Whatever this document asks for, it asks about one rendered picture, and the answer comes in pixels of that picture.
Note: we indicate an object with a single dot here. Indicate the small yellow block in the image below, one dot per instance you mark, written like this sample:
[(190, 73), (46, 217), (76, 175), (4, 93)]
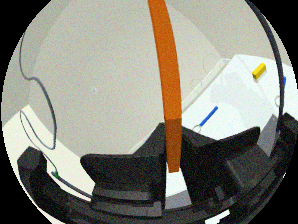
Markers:
[(258, 72)]

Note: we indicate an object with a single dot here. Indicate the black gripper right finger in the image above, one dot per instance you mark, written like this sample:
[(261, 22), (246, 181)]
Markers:
[(201, 157)]

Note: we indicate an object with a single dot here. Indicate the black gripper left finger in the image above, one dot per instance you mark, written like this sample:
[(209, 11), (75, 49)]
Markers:
[(145, 166)]

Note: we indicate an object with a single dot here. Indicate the orange handle with grey loop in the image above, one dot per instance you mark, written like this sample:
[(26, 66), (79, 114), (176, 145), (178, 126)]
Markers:
[(170, 81)]

